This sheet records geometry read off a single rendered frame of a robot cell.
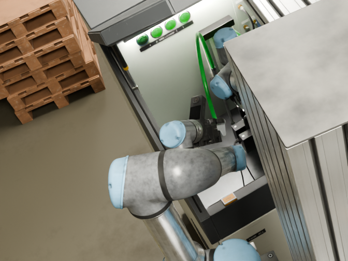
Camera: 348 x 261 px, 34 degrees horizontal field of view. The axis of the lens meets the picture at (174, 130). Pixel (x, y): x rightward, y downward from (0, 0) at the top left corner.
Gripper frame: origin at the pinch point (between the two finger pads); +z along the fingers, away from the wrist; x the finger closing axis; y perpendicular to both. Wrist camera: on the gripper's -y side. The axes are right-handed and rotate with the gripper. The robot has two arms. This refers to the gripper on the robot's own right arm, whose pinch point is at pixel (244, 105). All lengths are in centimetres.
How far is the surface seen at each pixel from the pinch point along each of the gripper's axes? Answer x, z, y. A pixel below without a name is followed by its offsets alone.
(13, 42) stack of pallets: -78, 49, -213
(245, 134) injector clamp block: -2.8, 15.2, -1.6
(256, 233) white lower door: -18, 42, 22
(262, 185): -9.1, 18.2, 21.1
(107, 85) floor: -36, 113, -205
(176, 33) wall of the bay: -7.2, -19.8, -32.4
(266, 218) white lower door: -11.7, 37.2, 21.5
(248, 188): -13.8, 18.2, 19.5
